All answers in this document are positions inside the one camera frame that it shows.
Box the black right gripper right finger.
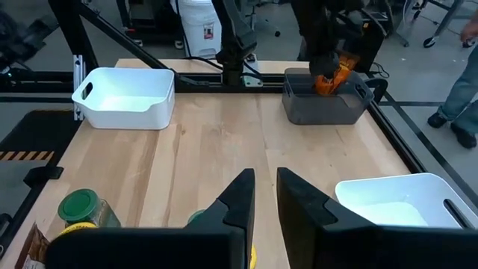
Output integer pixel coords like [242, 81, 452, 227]
[276, 167, 478, 269]

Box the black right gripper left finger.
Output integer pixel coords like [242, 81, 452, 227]
[46, 167, 257, 269]

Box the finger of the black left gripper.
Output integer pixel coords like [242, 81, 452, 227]
[309, 58, 341, 80]

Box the brown orange seasoning packet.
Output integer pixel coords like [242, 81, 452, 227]
[312, 52, 361, 96]
[14, 222, 52, 269]

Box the yellow lid seasoning can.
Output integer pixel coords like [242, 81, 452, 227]
[59, 222, 99, 237]

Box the black equipment case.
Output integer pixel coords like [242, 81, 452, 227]
[335, 10, 389, 74]

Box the grey plastic bin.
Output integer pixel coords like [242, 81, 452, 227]
[282, 67, 374, 126]

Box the white plastic bin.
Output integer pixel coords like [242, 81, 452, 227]
[71, 67, 176, 131]
[335, 172, 478, 229]

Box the grey wheeled cart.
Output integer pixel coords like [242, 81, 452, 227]
[410, 0, 478, 49]

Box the white plastic bucket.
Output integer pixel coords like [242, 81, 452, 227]
[178, 0, 223, 60]

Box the person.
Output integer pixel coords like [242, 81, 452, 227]
[427, 18, 478, 150]

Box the black wheeled cart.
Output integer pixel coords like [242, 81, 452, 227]
[115, 0, 186, 50]

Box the black hazard stripe floor mat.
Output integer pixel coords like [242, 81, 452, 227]
[0, 110, 81, 225]

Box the black blurry device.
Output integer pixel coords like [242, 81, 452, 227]
[0, 10, 60, 74]

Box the black aluminium table frame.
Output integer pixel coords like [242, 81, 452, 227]
[0, 0, 478, 259]

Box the silver aluminium bracket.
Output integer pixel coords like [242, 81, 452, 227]
[72, 55, 87, 121]

